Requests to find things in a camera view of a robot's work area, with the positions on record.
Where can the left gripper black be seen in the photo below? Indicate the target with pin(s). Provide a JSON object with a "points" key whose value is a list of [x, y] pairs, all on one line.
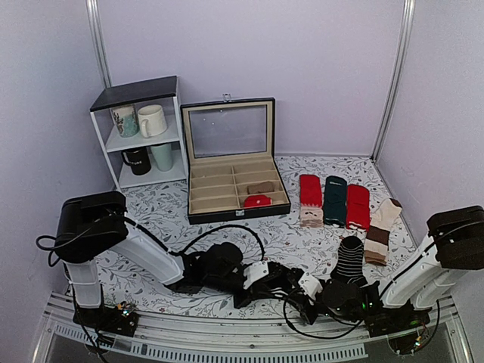
{"points": [[252, 296]]}

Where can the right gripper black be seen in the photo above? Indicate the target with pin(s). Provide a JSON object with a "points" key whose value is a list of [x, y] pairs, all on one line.
{"points": [[302, 302]]}

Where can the black sock white stripes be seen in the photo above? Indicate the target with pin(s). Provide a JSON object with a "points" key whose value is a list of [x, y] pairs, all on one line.
{"points": [[279, 282]]}

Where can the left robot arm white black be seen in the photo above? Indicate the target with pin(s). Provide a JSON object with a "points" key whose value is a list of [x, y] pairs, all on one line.
{"points": [[91, 225]]}

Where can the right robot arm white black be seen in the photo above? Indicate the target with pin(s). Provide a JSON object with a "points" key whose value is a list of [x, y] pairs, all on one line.
{"points": [[452, 247]]}

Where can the black striped sock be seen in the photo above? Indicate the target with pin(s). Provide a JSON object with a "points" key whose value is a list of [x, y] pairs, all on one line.
{"points": [[348, 268]]}

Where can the rolled red sock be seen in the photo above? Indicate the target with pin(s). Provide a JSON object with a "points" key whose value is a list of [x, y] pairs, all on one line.
{"points": [[257, 201]]}

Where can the rolled brown sock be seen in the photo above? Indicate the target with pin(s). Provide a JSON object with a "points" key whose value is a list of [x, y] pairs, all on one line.
{"points": [[261, 188]]}

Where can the black compartment box open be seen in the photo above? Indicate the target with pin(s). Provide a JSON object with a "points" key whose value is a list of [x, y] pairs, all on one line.
{"points": [[230, 145]]}

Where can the red santa sock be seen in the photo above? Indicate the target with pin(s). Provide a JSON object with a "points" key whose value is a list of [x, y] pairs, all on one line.
{"points": [[311, 201]]}

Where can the dark green sock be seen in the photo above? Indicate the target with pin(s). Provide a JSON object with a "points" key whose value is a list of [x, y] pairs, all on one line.
{"points": [[334, 204]]}

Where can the red white sock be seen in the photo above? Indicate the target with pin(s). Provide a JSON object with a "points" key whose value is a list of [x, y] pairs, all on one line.
{"points": [[357, 207]]}

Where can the cream brown sock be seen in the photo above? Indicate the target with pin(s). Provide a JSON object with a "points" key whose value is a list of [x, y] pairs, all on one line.
{"points": [[376, 246]]}

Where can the mint green mug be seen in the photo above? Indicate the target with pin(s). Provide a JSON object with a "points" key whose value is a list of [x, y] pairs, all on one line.
{"points": [[162, 154]]}

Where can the black mug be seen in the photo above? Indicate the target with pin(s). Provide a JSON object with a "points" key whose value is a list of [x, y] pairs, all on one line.
{"points": [[137, 160]]}

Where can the cream white mug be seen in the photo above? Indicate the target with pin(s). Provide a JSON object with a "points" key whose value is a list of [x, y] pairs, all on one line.
{"points": [[152, 121]]}

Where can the white shelf black top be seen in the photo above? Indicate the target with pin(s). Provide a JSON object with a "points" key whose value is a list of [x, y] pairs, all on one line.
{"points": [[162, 91]]}

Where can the floral teal mug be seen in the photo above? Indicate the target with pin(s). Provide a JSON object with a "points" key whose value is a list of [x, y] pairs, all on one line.
{"points": [[125, 120]]}

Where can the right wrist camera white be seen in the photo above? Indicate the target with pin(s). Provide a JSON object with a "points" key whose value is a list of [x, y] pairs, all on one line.
{"points": [[310, 285]]}

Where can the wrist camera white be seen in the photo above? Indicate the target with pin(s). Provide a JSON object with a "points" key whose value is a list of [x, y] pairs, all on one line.
{"points": [[310, 285], [255, 272]]}

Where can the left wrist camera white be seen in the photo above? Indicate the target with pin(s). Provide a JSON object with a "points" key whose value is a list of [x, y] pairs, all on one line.
{"points": [[255, 272]]}

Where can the aluminium front rail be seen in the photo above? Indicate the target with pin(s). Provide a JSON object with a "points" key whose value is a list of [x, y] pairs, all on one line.
{"points": [[175, 338]]}

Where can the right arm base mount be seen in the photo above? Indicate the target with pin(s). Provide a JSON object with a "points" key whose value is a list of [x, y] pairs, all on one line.
{"points": [[393, 321]]}

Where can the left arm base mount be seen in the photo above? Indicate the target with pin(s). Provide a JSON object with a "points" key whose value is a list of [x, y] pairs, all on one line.
{"points": [[120, 319]]}

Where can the left corner metal post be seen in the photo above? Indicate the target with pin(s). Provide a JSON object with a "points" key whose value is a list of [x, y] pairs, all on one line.
{"points": [[94, 21]]}

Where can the corner metal post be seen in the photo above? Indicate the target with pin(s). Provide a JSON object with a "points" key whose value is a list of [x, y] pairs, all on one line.
{"points": [[397, 72], [94, 21]]}

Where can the right corner metal post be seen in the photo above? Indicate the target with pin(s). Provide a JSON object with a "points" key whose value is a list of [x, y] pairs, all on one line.
{"points": [[397, 72]]}

